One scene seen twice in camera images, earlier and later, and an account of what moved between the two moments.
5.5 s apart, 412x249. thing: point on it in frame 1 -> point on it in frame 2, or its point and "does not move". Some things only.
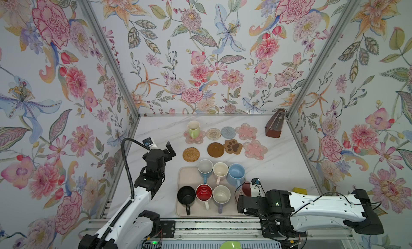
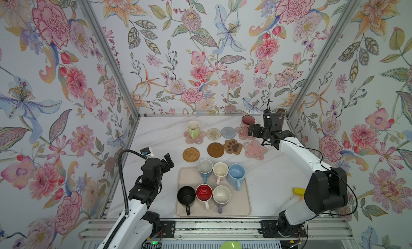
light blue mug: (236, 174) does not move
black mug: (186, 195) does not move
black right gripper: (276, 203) -> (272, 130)
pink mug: (246, 187) -> (246, 120)
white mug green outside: (193, 129) does not move
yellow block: (300, 190) does not move
